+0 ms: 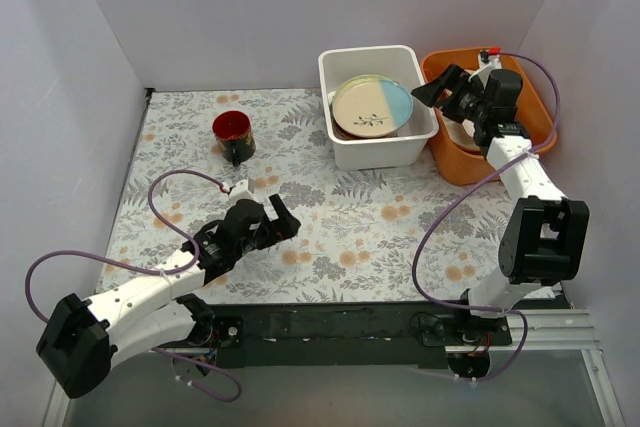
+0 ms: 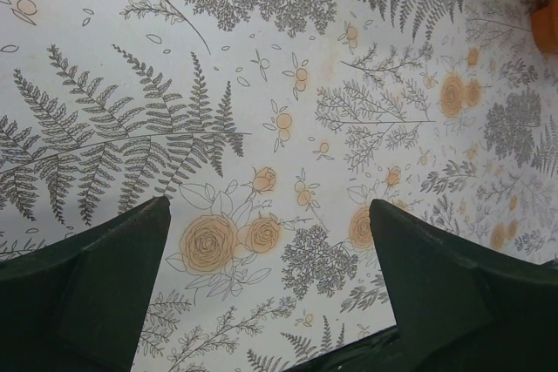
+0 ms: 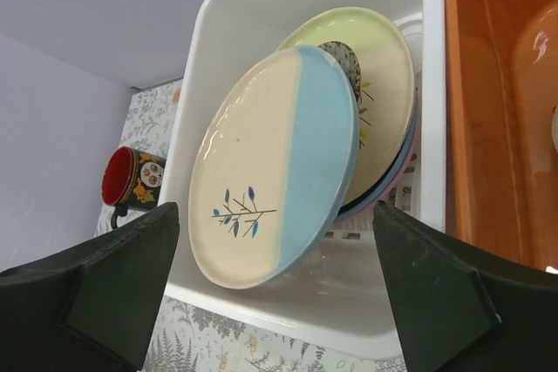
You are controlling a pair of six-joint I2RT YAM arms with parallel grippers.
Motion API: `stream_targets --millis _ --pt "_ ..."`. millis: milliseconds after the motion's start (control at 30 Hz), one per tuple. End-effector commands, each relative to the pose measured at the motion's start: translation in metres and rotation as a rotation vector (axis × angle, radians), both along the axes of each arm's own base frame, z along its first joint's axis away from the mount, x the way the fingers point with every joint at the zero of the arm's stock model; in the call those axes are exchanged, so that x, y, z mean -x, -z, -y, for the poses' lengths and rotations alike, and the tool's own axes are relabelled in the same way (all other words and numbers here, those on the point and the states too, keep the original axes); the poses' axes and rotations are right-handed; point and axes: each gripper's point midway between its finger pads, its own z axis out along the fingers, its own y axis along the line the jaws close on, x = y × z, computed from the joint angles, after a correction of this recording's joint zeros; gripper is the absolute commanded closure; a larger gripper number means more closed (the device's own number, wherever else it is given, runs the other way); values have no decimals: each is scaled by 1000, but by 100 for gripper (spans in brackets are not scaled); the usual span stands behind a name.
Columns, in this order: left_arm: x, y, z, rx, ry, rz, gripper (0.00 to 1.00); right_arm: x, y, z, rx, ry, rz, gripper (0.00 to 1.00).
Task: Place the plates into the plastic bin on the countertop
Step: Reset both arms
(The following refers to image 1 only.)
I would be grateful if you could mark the wrist white camera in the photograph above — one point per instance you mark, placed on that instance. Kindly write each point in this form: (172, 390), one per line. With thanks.
(488, 61)
(241, 190)

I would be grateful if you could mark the cream green leaf plate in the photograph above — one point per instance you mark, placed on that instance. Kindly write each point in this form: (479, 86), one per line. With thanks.
(360, 79)

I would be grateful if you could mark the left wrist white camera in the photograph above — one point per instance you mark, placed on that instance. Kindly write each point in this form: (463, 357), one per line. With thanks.
(241, 190)

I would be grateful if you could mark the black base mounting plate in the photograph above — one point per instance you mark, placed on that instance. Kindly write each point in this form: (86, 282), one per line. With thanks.
(362, 335)

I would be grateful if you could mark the orange plastic bin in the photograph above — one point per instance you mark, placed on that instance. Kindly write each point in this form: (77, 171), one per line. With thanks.
(459, 167)

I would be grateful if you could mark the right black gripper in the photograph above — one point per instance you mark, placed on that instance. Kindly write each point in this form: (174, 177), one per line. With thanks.
(451, 97)

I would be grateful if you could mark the cream plate with blue rim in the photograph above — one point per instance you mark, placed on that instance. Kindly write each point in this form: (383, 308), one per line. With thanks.
(372, 110)

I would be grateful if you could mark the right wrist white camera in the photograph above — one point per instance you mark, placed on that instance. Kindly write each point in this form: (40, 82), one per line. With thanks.
(488, 61)

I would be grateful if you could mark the white plastic bin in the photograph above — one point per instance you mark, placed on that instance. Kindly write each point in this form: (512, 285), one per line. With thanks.
(395, 62)

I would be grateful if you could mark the aluminium rail frame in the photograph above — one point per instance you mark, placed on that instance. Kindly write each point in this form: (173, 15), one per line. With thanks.
(558, 379)

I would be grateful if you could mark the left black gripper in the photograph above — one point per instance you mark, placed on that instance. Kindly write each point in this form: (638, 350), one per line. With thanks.
(269, 229)

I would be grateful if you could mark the red black lacquer cup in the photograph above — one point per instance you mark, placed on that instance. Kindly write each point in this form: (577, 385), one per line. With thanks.
(234, 136)

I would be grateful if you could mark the floral patterned mat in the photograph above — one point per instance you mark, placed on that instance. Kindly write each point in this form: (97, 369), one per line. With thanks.
(374, 235)

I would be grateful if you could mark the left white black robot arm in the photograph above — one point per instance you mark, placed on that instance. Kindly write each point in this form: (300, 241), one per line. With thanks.
(84, 339)

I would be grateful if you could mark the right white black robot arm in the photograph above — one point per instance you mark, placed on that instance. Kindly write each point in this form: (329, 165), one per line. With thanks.
(543, 241)

